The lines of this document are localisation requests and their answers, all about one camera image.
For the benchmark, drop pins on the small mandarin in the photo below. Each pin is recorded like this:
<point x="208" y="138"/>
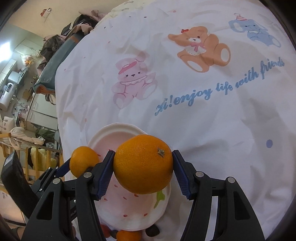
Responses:
<point x="124" y="235"/>

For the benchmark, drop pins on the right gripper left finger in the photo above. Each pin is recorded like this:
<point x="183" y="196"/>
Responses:
<point x="65" y="201"/>

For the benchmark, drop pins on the pink strawberry ceramic plate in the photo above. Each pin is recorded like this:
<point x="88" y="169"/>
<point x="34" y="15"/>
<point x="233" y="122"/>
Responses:
<point x="120" y="208"/>

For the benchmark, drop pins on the white kitchen cabinets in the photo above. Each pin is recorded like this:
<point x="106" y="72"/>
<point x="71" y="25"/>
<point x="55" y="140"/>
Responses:
<point x="41" y="113"/>

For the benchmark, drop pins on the white water heater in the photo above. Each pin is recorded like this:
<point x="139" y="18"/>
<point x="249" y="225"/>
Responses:
<point x="7" y="96"/>

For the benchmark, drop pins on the wall hook decoration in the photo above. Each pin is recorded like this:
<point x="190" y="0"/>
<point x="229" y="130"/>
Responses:
<point x="45" y="13"/>

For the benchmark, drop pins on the white cartoon print bedsheet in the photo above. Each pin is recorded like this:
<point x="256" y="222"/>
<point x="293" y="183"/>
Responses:
<point x="213" y="79"/>

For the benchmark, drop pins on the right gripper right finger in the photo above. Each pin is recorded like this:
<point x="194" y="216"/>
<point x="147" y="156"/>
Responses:
<point x="236" y="219"/>

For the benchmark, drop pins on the large orange with stem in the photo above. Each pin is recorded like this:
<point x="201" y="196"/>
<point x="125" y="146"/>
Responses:
<point x="143" y="164"/>

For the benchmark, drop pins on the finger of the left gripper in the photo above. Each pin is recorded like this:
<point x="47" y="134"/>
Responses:
<point x="42" y="183"/>
<point x="64" y="169"/>

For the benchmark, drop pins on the pile of clothes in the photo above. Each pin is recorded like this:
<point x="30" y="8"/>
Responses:
<point x="86" y="22"/>

